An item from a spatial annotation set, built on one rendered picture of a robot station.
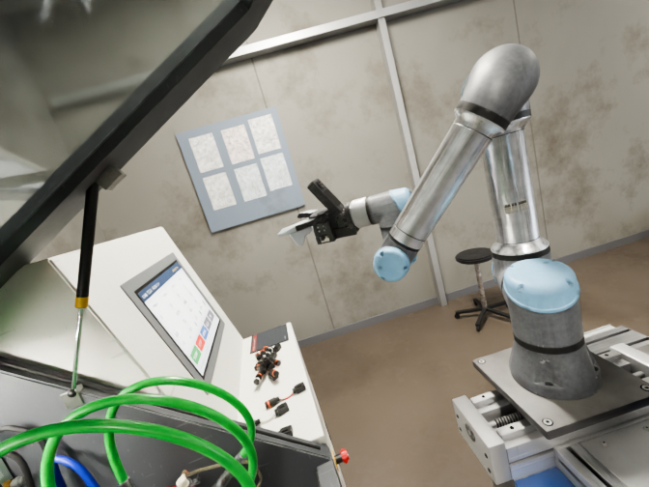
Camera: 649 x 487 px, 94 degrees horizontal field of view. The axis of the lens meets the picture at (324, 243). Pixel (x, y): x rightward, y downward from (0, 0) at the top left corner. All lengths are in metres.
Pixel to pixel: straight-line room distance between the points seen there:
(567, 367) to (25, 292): 0.99
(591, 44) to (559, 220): 1.66
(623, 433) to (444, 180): 0.58
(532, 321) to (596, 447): 0.25
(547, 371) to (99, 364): 0.86
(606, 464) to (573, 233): 3.45
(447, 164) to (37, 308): 0.79
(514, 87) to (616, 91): 3.77
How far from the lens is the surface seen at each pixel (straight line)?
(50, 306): 0.76
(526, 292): 0.68
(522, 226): 0.78
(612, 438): 0.86
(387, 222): 0.77
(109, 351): 0.75
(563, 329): 0.71
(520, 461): 0.81
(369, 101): 3.08
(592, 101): 4.19
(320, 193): 0.81
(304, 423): 0.90
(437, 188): 0.62
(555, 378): 0.76
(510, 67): 0.65
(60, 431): 0.48
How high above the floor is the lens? 1.55
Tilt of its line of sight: 11 degrees down
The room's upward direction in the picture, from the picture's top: 16 degrees counter-clockwise
